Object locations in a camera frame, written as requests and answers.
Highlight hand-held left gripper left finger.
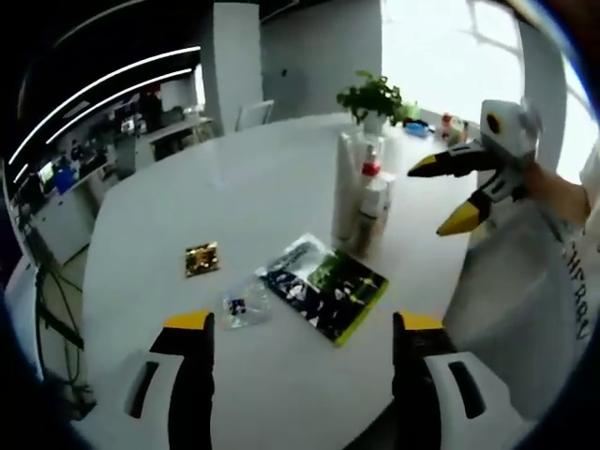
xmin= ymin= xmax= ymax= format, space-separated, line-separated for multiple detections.
xmin=112 ymin=308 xmax=216 ymax=450

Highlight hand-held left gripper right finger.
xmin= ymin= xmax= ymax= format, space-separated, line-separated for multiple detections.
xmin=392 ymin=309 xmax=517 ymax=450

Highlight large red-collared skincare bottle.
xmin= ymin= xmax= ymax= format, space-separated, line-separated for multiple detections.
xmin=359 ymin=143 xmax=383 ymax=207

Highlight clear plastic skincare packet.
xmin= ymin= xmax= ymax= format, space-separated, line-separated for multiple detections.
xmin=216 ymin=276 xmax=276 ymax=332

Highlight small white translucent box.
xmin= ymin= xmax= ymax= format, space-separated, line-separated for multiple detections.
xmin=352 ymin=201 xmax=386 ymax=258

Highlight white skincare tube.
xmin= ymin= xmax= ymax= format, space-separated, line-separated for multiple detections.
xmin=333 ymin=131 xmax=365 ymax=243

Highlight gold skincare sachet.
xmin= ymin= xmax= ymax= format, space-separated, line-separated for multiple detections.
xmin=184 ymin=241 xmax=223 ymax=279

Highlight green black skincare sachet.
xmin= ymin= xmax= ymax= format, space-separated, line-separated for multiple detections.
xmin=255 ymin=232 xmax=391 ymax=349

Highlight beige container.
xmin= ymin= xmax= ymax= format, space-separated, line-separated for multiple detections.
xmin=449 ymin=120 xmax=472 ymax=147

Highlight blue packet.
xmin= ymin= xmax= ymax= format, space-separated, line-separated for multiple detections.
xmin=403 ymin=120 xmax=432 ymax=139

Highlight potted green plant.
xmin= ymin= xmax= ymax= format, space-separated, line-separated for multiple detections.
xmin=336 ymin=70 xmax=419 ymax=135

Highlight person's white printed shirt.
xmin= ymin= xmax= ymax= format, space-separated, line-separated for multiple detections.
xmin=555 ymin=140 xmax=600 ymax=358

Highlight black floor cables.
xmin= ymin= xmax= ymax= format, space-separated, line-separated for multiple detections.
xmin=27 ymin=262 xmax=96 ymax=405

